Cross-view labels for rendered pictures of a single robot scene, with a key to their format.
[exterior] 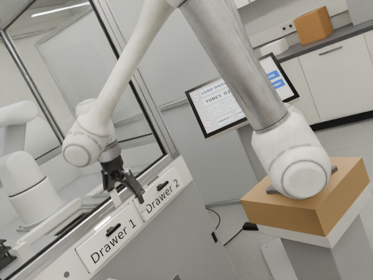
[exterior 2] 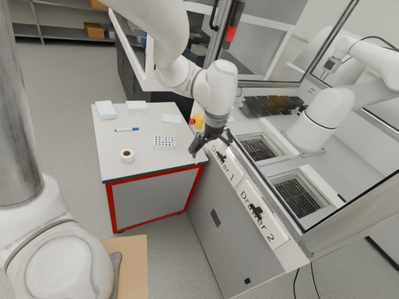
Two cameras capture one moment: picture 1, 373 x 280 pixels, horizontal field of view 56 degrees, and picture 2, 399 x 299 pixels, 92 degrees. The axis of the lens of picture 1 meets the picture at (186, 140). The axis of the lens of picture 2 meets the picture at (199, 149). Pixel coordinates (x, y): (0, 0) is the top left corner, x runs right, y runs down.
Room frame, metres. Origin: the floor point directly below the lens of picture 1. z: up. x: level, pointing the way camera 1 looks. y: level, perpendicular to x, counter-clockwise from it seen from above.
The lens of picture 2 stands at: (1.26, -0.34, 1.58)
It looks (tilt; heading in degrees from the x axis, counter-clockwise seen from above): 43 degrees down; 98
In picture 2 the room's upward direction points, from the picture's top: 19 degrees clockwise
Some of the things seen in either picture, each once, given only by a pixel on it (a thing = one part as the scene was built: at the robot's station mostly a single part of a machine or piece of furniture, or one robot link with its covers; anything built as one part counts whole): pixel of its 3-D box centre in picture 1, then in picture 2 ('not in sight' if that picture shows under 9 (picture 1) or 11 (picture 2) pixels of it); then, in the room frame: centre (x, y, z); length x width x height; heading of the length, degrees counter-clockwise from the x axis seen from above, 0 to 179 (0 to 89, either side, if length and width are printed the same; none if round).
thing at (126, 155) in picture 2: not in sight; (126, 155); (0.82, 0.24, 0.78); 0.07 x 0.07 x 0.04
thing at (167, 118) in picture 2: not in sight; (171, 118); (0.86, 0.69, 0.77); 0.13 x 0.09 x 0.02; 28
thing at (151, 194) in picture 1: (160, 192); (259, 212); (1.52, 0.21, 0.87); 0.29 x 0.02 x 0.11; 136
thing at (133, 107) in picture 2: not in sight; (136, 107); (0.62, 0.63, 0.79); 0.13 x 0.09 x 0.05; 45
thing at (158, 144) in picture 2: not in sight; (164, 142); (0.93, 0.44, 0.78); 0.12 x 0.08 x 0.04; 30
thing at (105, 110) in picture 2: not in sight; (105, 110); (0.49, 0.49, 0.78); 0.15 x 0.10 x 0.04; 142
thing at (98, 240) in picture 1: (111, 236); (224, 159); (1.30, 0.43, 0.87); 0.29 x 0.02 x 0.11; 136
